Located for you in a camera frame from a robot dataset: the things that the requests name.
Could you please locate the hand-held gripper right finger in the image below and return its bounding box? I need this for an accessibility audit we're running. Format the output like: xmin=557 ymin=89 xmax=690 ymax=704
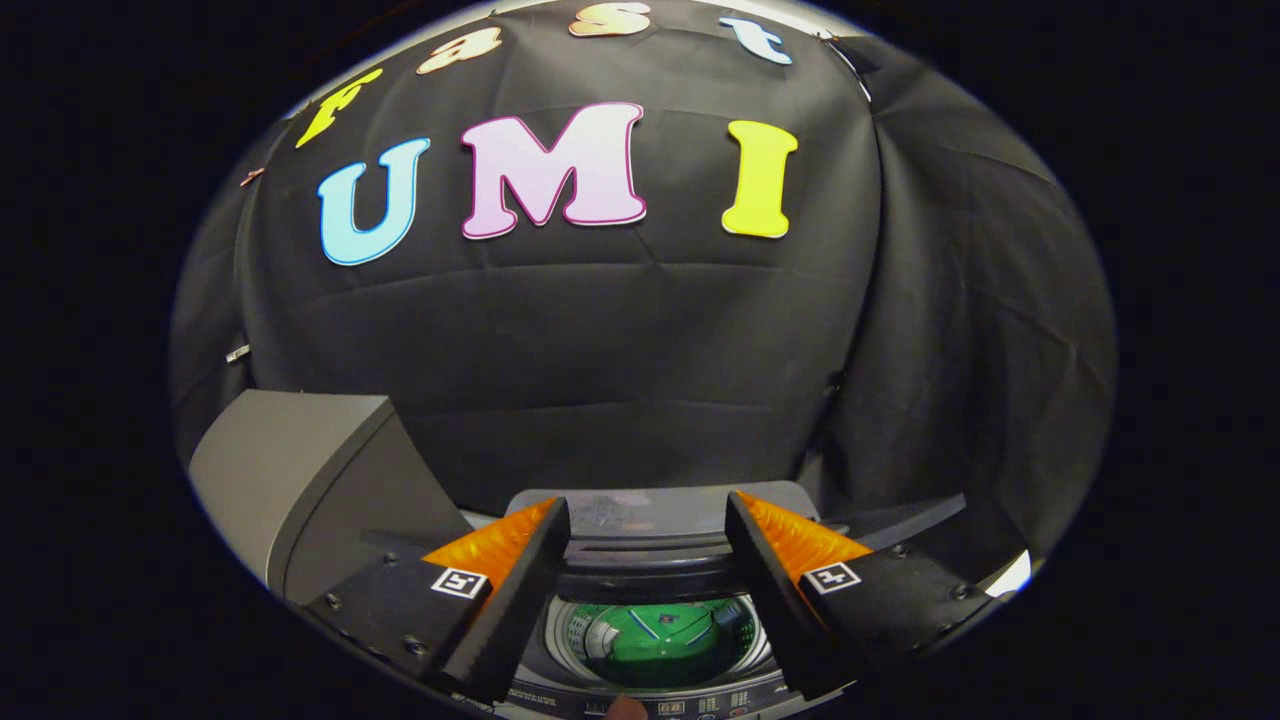
xmin=725 ymin=490 xmax=1002 ymax=702

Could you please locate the grey cabinet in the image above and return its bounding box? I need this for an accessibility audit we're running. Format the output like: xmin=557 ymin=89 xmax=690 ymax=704
xmin=188 ymin=390 xmax=473 ymax=608

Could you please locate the black backdrop cloth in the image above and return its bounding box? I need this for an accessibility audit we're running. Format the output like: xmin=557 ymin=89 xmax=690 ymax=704
xmin=170 ymin=0 xmax=1118 ymax=591

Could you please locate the green polo shirt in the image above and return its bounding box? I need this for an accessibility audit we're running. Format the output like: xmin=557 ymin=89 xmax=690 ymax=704
xmin=565 ymin=598 xmax=758 ymax=688

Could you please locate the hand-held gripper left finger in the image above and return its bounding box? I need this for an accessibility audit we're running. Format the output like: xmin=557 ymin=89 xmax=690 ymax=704
xmin=305 ymin=497 xmax=572 ymax=705

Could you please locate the dark grey washing machine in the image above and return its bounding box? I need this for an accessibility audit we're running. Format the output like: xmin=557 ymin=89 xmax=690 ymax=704
xmin=450 ymin=493 xmax=968 ymax=720

